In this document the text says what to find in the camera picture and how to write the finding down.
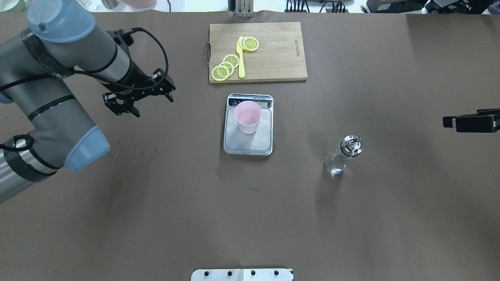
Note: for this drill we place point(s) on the glass sauce bottle metal spout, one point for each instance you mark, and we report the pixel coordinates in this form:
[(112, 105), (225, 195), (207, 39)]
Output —
[(349, 147)]

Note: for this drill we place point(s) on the grey digital kitchen scale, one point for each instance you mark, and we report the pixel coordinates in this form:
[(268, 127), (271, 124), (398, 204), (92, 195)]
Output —
[(258, 143)]

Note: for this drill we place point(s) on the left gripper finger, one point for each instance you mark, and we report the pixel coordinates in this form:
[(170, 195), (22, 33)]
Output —
[(169, 96), (129, 109)]

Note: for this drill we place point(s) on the lemon slice end of row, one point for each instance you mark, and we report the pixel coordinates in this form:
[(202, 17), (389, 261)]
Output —
[(219, 73)]

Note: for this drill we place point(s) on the yellow plastic knife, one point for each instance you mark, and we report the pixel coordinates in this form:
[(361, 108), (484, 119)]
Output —
[(239, 51)]

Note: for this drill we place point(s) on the pink plastic cup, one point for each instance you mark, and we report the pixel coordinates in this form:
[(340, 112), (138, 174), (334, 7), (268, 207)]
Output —
[(248, 115)]

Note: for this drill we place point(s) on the aluminium frame post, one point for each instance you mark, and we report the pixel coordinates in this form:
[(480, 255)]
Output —
[(244, 9)]

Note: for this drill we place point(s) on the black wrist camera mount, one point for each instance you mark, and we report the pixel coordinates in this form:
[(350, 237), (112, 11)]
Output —
[(483, 121)]

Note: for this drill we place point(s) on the lemon slice near board centre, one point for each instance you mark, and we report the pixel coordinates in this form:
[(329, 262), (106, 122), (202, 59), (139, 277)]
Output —
[(250, 44)]

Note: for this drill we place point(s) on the pink bowl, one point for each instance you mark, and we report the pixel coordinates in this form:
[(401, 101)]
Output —
[(139, 4)]

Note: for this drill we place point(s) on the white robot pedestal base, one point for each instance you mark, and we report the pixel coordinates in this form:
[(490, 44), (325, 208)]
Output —
[(258, 274)]

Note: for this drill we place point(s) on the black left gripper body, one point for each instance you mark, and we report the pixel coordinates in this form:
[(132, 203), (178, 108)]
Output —
[(133, 79)]

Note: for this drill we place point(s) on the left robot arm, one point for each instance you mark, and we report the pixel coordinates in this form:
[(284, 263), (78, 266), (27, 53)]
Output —
[(63, 39)]

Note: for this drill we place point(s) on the lemon slice middle of row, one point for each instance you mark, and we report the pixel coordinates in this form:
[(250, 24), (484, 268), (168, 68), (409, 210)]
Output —
[(230, 67)]

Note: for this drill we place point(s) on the bamboo cutting board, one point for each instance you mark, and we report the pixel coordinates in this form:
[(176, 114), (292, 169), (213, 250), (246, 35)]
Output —
[(279, 58)]

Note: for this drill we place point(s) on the lemon slice of row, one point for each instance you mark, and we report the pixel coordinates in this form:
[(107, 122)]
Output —
[(232, 58), (230, 67)]

